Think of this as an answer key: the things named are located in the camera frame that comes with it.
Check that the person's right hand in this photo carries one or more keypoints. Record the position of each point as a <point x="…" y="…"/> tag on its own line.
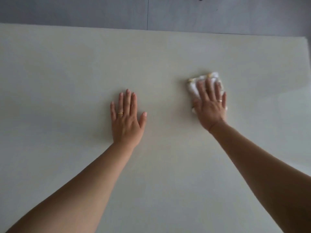
<point x="211" y="114"/>

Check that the person's left hand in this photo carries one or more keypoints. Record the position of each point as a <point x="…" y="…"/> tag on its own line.
<point x="127" y="128"/>

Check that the person's right middle finger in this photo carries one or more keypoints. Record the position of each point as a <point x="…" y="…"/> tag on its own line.
<point x="210" y="89"/>

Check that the person's left little finger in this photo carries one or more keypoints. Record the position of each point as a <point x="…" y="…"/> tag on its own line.
<point x="113" y="111"/>

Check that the person's left middle finger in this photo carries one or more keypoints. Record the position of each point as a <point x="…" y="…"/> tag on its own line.
<point x="127" y="101"/>

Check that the person's left thumb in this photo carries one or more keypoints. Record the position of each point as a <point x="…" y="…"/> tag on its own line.
<point x="142" y="121"/>

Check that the person's right little finger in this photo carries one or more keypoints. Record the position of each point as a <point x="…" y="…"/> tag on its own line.
<point x="224" y="100"/>

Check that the person's right thumb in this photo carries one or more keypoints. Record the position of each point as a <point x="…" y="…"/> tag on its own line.
<point x="195" y="104"/>

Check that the white cleaning cloth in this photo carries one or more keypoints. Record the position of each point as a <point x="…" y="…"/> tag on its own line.
<point x="194" y="88"/>

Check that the person's left forearm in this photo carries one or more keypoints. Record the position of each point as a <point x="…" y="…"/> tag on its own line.
<point x="73" y="191"/>

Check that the person's right forearm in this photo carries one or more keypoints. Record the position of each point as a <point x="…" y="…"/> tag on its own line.
<point x="264" y="177"/>

